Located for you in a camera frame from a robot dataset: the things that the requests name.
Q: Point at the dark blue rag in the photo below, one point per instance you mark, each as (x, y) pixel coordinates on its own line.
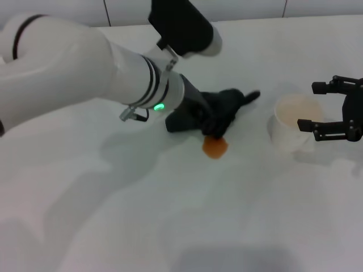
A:
(227, 105)

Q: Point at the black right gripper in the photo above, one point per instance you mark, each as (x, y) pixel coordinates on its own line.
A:
(354, 107)

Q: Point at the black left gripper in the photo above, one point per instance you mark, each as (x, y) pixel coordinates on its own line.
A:
(195, 102)

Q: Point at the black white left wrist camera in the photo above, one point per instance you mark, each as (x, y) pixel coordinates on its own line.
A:
(184, 25)

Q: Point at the brown liquid stain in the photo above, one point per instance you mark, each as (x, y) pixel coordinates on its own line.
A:
(214, 148)

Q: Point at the white plastic cup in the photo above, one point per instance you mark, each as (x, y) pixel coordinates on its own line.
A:
(286, 133)

